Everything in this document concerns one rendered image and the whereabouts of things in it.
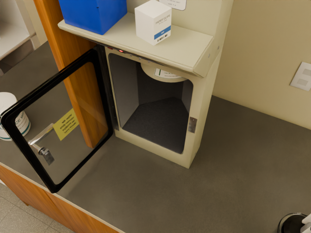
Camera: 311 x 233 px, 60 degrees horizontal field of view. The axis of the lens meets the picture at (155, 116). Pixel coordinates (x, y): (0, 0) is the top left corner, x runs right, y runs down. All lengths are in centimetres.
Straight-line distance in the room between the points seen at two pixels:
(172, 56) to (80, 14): 20
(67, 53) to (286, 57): 75
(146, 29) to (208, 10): 13
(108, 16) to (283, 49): 69
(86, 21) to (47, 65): 92
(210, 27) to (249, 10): 46
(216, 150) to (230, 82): 32
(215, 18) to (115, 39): 20
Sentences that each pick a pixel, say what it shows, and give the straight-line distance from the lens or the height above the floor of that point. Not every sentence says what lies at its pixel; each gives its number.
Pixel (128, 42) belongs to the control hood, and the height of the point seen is 151.
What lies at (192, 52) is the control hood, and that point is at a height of 151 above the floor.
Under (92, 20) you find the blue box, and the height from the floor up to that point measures 154.
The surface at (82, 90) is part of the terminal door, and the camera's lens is 79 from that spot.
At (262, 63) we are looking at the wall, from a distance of 113.
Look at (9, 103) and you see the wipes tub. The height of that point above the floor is 109.
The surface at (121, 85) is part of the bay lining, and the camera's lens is 90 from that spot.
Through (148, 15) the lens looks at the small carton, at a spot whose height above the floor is 157.
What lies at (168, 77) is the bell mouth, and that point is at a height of 133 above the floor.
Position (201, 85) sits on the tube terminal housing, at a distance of 68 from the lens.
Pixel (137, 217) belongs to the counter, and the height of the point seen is 94.
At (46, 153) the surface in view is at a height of 121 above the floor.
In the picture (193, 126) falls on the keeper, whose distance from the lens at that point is 81.
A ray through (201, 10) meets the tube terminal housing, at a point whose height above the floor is 156.
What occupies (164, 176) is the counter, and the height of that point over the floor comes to 94.
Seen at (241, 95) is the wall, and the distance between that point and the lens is 126.
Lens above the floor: 183
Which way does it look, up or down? 51 degrees down
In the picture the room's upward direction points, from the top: straight up
